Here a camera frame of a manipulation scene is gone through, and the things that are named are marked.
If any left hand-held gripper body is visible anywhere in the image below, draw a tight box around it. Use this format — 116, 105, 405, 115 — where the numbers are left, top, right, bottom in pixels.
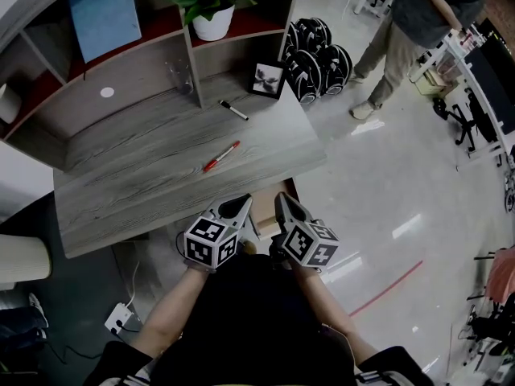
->
183, 210, 245, 272

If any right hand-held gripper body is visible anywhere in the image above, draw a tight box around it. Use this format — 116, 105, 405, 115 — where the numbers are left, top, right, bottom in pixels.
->
268, 217, 340, 272

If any wooden drawer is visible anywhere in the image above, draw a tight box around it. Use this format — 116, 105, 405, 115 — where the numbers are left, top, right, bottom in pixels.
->
247, 177, 301, 241

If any red pen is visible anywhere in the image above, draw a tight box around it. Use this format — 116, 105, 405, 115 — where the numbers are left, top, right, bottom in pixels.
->
203, 140, 241, 173

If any black and white marker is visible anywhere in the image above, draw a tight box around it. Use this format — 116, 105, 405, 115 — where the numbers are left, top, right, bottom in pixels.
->
219, 99, 249, 121

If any person's left forearm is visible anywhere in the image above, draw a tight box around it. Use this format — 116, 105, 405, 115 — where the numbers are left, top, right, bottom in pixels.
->
128, 265, 210, 359

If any person's right forearm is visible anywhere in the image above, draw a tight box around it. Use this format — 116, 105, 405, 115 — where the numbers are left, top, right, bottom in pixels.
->
289, 265, 379, 372

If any grey wooden desk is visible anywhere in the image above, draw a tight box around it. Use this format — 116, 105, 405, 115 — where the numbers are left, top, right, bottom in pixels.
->
51, 80, 328, 259

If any grey wooden desk hutch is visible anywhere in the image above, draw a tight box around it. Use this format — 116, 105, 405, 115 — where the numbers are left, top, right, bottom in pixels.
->
0, 0, 303, 172

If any black office chair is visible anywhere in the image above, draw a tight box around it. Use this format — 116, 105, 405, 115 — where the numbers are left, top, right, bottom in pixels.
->
432, 86, 500, 154

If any white desk with black chair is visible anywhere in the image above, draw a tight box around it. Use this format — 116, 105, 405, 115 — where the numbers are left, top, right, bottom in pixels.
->
410, 30, 515, 160

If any person's black clothing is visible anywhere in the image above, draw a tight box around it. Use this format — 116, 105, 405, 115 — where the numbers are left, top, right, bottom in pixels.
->
82, 253, 435, 386

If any white power strip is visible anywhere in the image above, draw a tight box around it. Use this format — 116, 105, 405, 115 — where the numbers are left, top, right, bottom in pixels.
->
104, 302, 134, 335

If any clear drinking glass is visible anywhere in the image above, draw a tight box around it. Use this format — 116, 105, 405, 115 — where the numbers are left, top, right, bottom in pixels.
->
165, 60, 195, 95

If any pile of black helmets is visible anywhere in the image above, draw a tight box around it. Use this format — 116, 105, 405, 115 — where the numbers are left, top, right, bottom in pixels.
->
281, 17, 354, 106

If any green potted plant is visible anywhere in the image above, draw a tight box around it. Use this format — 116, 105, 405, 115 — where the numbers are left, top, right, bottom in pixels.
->
160, 0, 290, 43

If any blue book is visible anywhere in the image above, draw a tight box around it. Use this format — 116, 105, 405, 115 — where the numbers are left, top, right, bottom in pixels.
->
68, 0, 142, 64

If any white cylindrical pot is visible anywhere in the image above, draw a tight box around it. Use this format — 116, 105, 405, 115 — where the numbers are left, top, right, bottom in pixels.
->
0, 83, 23, 125

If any black computer monitor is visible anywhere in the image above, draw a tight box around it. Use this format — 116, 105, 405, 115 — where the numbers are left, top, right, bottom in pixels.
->
466, 18, 515, 136

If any white power cable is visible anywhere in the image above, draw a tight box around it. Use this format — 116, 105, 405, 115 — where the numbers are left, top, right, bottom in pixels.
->
124, 259, 141, 307

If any black picture frame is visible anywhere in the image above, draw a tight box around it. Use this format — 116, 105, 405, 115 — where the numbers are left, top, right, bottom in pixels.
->
248, 61, 286, 100

